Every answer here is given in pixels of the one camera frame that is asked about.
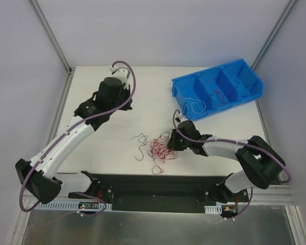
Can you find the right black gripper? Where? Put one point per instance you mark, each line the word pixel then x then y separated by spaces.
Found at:
pixel 174 142

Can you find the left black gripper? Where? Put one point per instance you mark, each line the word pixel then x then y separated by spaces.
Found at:
pixel 127 101

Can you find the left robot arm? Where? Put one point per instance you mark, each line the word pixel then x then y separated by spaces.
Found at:
pixel 39 175

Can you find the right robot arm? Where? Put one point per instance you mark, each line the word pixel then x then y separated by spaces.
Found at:
pixel 260 163

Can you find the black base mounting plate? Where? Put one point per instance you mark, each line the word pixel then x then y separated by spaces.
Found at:
pixel 156 193

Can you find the blue divided plastic bin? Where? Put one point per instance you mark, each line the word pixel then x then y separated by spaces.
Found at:
pixel 209 91

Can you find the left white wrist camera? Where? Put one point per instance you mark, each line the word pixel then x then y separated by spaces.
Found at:
pixel 121 73

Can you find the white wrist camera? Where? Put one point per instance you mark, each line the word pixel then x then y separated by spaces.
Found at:
pixel 180 118
pixel 121 73

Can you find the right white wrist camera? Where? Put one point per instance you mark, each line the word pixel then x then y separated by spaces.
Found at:
pixel 180 118

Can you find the right white cable duct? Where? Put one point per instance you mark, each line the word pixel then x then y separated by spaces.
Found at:
pixel 217 209

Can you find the white cable duct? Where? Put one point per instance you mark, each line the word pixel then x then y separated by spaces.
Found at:
pixel 74 206
pixel 217 209

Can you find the left white cable duct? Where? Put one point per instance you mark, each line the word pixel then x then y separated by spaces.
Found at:
pixel 74 206

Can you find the right aluminium frame post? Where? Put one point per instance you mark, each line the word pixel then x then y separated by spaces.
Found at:
pixel 290 5

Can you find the aluminium frame post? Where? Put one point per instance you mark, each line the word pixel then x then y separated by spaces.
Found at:
pixel 50 35
pixel 290 5

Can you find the left aluminium frame post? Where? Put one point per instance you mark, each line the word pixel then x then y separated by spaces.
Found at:
pixel 50 35

